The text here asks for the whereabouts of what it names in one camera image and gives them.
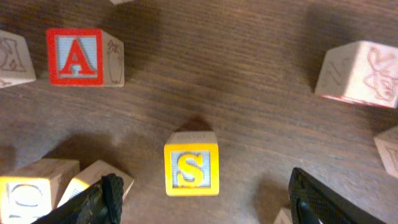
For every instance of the yellow O block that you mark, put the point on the yellow O block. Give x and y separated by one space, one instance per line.
34 190

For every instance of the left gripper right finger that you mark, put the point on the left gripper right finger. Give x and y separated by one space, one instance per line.
313 202

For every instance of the tilted red A block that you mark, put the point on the tilted red A block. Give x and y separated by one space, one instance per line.
386 143

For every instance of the yellow S block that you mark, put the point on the yellow S block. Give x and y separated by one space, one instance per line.
191 160

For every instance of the red 9 block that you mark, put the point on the red 9 block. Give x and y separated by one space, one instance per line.
16 63

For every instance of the red O block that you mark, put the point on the red O block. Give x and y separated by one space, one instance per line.
284 216

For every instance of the yellow G block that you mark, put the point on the yellow G block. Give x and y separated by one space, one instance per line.
91 175

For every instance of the wooden block red edge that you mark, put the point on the wooden block red edge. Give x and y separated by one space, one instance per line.
362 72

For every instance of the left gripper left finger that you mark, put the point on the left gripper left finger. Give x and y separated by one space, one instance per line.
101 203

